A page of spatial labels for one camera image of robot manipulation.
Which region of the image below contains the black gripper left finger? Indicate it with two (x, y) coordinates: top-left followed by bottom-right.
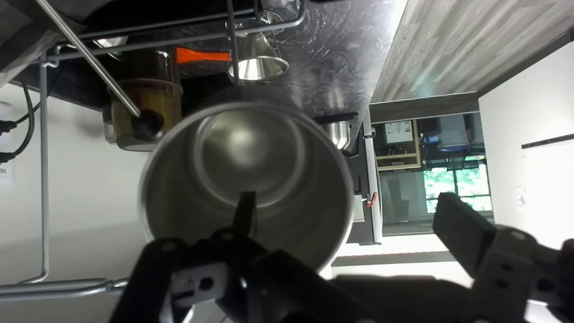
(107, 190), (385, 323)

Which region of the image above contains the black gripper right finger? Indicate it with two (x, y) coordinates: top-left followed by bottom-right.
(430, 190), (574, 323)

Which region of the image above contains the blue cup steel inside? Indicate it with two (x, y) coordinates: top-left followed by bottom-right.
(138, 97), (357, 274)

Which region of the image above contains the amber glass jar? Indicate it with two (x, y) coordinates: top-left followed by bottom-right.
(107, 48), (184, 152)

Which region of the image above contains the large steel funnel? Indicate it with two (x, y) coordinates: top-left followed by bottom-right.
(228, 32), (290, 84)

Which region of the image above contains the black dish rack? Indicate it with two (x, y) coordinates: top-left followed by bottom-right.
(0, 0), (308, 301)

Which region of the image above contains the orange spatula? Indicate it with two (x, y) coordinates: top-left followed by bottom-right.
(174, 46), (233, 66)

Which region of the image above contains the black power plug cable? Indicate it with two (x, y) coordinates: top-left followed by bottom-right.
(0, 81), (39, 167)

